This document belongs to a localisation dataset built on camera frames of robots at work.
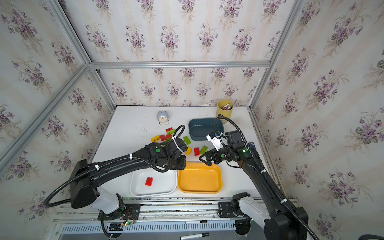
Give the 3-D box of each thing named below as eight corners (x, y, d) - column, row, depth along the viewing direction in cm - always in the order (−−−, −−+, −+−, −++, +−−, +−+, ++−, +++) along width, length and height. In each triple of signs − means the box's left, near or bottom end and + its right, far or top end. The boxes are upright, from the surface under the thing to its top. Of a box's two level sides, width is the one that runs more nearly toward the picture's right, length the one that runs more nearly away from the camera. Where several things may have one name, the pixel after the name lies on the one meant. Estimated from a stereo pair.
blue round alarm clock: (157, 125, 111) (155, 118, 104) (159, 118, 116) (156, 110, 109) (168, 125, 111) (167, 118, 104) (169, 118, 116) (168, 110, 109)
